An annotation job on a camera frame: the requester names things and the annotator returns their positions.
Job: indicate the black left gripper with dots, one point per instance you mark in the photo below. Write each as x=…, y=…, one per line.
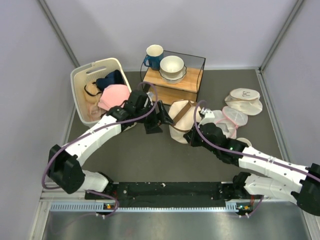
x=152, y=127

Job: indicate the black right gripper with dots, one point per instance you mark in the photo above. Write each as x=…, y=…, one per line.
x=191, y=136

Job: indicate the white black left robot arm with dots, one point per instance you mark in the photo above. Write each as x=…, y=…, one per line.
x=65, y=162

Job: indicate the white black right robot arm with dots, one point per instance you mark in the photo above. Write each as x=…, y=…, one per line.
x=271, y=176

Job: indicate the pink trimmed mesh bag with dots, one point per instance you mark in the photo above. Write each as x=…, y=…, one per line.
x=229, y=120

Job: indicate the cream mesh laundry bag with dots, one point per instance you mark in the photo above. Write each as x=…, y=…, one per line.
x=245, y=100

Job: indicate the pink bra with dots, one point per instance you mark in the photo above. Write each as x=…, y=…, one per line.
x=113, y=95

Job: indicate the navy blue bra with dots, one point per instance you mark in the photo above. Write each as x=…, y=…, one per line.
x=113, y=78

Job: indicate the beige bra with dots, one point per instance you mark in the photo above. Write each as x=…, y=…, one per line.
x=92, y=96

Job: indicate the cream plastic laundry basket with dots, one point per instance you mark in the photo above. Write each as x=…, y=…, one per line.
x=91, y=72

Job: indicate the yellow mug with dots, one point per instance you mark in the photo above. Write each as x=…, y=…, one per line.
x=245, y=140

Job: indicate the white scalloped plate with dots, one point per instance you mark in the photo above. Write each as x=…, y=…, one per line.
x=176, y=78

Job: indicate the white ceramic bowl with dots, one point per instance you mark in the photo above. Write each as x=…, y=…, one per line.
x=172, y=64

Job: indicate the blue ceramic mug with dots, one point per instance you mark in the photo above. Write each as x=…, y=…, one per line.
x=154, y=55

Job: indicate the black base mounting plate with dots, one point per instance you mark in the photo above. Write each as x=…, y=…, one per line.
x=174, y=194

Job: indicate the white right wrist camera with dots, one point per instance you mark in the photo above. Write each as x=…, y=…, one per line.
x=207, y=116

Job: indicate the black wire wooden shelf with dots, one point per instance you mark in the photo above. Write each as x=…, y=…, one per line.
x=184, y=85

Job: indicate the grey slotted cable duct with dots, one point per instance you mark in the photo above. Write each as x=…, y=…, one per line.
x=107, y=206

